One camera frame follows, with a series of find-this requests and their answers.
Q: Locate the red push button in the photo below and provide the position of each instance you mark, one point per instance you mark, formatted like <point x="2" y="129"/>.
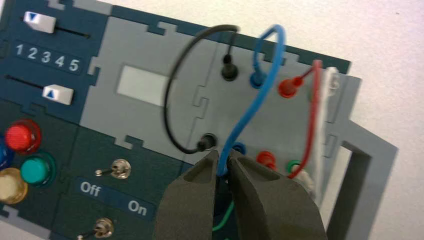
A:
<point x="21" y="136"/>

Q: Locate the yellow push button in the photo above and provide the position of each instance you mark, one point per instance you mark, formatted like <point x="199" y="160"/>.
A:
<point x="11" y="185"/>

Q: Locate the teal push button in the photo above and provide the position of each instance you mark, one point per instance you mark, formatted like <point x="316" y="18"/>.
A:
<point x="36" y="169"/>

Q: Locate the blue grey control box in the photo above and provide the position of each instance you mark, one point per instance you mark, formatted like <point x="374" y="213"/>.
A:
<point x="142" y="116"/>

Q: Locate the white slider knob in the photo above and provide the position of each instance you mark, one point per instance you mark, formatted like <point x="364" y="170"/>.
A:
<point x="58" y="93"/>
<point x="39" y="21"/>

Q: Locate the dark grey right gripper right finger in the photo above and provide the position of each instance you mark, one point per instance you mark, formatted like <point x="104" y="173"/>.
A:
<point x="271" y="212"/>

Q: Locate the metal toggle switch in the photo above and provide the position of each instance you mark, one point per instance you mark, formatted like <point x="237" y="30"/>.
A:
<point x="102" y="228"/>
<point x="119" y="169"/>

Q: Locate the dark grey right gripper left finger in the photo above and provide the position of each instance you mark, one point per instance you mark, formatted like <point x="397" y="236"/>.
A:
<point x="188" y="208"/>

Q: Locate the blue push button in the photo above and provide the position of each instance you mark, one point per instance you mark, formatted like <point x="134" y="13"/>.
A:
<point x="4" y="154"/>

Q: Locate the green rotary dial knob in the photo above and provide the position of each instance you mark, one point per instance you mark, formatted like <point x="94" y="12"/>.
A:
<point x="222" y="212"/>

